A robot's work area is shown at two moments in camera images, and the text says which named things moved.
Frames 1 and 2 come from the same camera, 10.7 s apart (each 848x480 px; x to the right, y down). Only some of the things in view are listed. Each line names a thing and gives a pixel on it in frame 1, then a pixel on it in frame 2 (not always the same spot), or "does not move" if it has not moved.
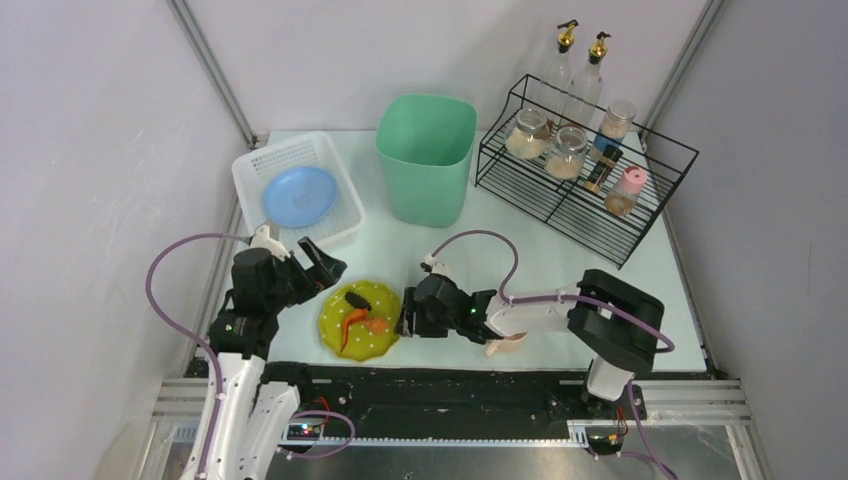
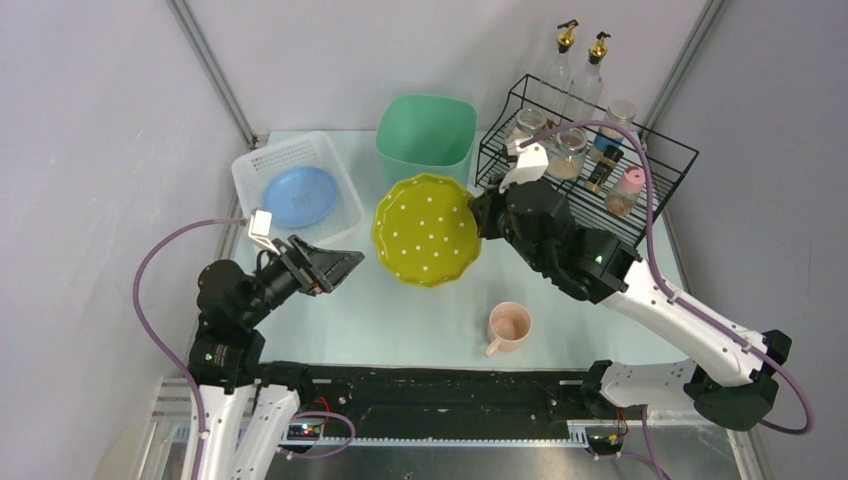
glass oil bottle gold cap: (585, 89) does not move
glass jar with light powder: (529, 138) does not move
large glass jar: (569, 156) does not move
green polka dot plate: (361, 345) to (424, 231)
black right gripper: (411, 312) to (501, 216)
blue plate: (297, 197) does not move
